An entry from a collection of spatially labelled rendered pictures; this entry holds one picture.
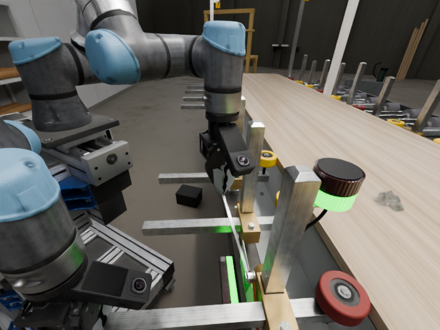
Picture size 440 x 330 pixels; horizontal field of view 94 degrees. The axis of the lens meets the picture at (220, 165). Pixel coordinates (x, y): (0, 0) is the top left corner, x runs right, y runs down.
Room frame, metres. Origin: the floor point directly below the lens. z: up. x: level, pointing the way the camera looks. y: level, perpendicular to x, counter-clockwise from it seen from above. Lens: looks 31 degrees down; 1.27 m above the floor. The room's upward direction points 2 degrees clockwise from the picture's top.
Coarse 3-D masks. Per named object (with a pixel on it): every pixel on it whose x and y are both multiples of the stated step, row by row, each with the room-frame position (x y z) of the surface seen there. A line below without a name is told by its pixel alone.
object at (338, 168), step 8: (320, 160) 0.24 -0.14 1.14; (328, 160) 0.25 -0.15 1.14; (336, 160) 0.25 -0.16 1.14; (344, 160) 0.25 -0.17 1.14; (320, 168) 0.22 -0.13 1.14; (328, 168) 0.22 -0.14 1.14; (336, 168) 0.23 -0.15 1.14; (344, 168) 0.23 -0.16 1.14; (352, 168) 0.23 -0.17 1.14; (336, 176) 0.21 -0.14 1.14; (344, 176) 0.21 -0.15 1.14; (352, 176) 0.21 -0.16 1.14; (360, 176) 0.21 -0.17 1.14; (312, 208) 0.21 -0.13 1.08; (320, 216) 0.23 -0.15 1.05; (312, 224) 0.23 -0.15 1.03
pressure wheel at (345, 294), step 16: (336, 272) 0.23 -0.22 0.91; (320, 288) 0.20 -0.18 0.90; (336, 288) 0.20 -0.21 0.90; (352, 288) 0.20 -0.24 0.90; (320, 304) 0.18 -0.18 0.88; (336, 304) 0.17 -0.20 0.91; (352, 304) 0.17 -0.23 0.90; (368, 304) 0.17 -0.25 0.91; (336, 320) 0.16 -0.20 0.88; (352, 320) 0.15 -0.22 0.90
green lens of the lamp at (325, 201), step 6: (318, 192) 0.21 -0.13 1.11; (318, 198) 0.21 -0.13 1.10; (324, 198) 0.20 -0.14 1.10; (330, 198) 0.20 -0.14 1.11; (336, 198) 0.20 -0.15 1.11; (342, 198) 0.20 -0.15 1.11; (348, 198) 0.20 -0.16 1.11; (354, 198) 0.20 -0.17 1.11; (318, 204) 0.21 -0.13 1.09; (324, 204) 0.20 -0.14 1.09; (330, 204) 0.20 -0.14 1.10; (336, 204) 0.20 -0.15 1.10; (342, 204) 0.20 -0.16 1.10; (348, 204) 0.20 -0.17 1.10; (330, 210) 0.20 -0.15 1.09; (336, 210) 0.20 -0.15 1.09; (342, 210) 0.20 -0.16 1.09
